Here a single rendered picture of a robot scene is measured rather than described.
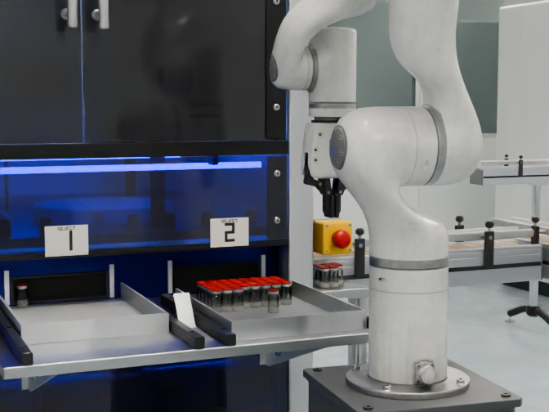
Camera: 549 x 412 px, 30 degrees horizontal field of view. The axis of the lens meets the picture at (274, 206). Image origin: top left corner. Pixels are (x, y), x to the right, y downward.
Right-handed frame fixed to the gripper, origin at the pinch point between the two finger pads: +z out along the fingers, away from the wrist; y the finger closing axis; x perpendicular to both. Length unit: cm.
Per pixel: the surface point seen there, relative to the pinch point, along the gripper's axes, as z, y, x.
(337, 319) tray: 20.2, -0.1, 2.6
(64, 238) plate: 8, 42, -34
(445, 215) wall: 67, -332, -495
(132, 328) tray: 21.2, 34.6, -8.6
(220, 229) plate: 7.8, 8.9, -34.5
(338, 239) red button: 11.0, -16.7, -31.2
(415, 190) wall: 48, -306, -495
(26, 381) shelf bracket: 36, 49, -34
